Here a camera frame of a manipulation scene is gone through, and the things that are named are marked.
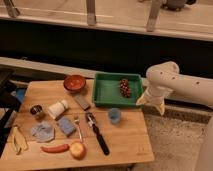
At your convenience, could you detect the dark grape bunch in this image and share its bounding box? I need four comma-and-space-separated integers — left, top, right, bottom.
120, 79, 131, 98

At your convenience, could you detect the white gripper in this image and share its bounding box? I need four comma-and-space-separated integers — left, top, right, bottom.
136, 86, 165, 116

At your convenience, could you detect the blue sponge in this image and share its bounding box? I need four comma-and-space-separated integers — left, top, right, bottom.
57, 116, 76, 137

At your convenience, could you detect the red bowl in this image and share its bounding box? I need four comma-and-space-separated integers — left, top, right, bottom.
63, 75, 86, 92

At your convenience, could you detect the yellow red apple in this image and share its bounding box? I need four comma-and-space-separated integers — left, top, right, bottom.
70, 141, 86, 160

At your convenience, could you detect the green plastic tray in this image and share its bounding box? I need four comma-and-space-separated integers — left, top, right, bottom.
92, 73, 143, 108

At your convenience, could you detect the blue plastic cup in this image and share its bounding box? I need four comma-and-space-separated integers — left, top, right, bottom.
108, 108, 121, 124

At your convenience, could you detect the grey rectangular block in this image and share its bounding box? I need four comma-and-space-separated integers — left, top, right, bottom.
74, 94, 90, 111

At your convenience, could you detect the white cylindrical bottle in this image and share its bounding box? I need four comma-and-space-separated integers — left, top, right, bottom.
47, 100, 69, 119

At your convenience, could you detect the red sausage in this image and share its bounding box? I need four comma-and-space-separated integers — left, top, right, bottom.
40, 144, 69, 153

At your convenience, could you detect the blue crumpled cloth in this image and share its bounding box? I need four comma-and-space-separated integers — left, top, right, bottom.
31, 121, 55, 143

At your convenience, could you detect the small metal cup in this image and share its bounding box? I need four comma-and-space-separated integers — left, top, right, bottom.
30, 105, 44, 119

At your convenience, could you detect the silver fork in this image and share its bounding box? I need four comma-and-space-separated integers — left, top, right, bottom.
74, 116, 84, 143

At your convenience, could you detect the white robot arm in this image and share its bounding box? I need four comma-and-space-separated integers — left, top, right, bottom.
136, 61, 213, 171

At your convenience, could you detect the yellow banana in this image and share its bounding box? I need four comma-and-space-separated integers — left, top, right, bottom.
12, 126, 28, 155

